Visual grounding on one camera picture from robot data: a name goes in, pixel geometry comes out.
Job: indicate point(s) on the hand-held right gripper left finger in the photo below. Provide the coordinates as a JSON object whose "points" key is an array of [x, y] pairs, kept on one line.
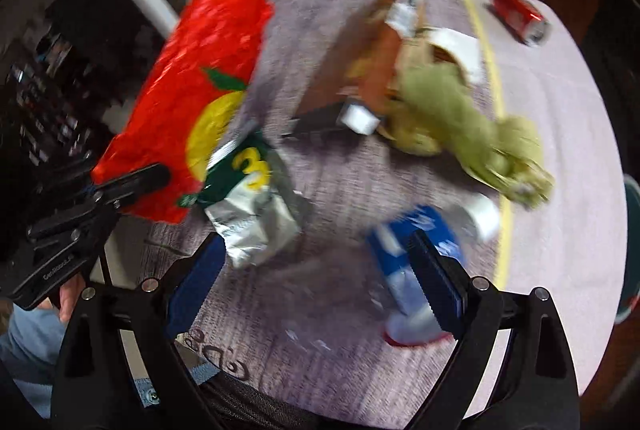
{"points": [[195, 290]]}

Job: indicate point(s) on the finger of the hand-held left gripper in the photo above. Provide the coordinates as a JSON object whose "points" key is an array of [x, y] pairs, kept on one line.
{"points": [[135, 184]]}

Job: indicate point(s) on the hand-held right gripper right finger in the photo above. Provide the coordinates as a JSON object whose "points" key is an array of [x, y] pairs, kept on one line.
{"points": [[437, 282]]}

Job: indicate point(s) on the blue white can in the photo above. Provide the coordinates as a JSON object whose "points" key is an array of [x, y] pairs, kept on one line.
{"points": [[395, 255]]}

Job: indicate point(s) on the green and silver snack packet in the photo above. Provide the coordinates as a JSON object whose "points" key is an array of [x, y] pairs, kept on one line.
{"points": [[250, 210]]}

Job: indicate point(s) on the red plastic bag yellow print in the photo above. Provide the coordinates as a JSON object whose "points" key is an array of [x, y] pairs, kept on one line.
{"points": [[200, 34]]}

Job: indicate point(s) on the person's left hand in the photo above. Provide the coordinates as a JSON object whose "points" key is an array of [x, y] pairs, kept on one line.
{"points": [[67, 305]]}

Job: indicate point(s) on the white paper scrap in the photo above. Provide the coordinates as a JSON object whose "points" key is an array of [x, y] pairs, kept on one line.
{"points": [[485, 215]]}

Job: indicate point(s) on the person's blue jeans leg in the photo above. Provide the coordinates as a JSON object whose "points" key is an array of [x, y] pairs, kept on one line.
{"points": [[27, 355]]}

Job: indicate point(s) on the grey tablecloth with yellow stripe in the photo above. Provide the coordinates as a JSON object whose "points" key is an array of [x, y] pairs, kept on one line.
{"points": [[350, 190]]}

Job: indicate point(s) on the dark cluttered shelf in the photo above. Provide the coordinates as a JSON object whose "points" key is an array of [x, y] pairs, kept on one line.
{"points": [[50, 84]]}

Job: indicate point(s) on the green plush toy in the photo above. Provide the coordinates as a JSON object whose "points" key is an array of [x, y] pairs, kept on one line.
{"points": [[450, 109]]}

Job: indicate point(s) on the small white container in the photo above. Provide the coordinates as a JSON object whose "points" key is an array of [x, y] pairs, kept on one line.
{"points": [[360, 118]]}

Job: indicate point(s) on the brown wicker bowl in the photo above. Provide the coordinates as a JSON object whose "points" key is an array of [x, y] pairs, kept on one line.
{"points": [[442, 54]]}

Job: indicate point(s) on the white napkin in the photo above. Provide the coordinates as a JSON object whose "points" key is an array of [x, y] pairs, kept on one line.
{"points": [[467, 47]]}

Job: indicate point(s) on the brown cardboard box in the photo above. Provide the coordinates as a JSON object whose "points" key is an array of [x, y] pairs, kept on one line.
{"points": [[350, 59]]}

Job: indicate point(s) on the white and blue wrapper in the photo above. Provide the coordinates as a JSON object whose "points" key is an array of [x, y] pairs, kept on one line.
{"points": [[407, 7]]}

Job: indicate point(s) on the red soda can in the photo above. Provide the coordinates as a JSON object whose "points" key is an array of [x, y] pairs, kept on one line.
{"points": [[520, 12]]}

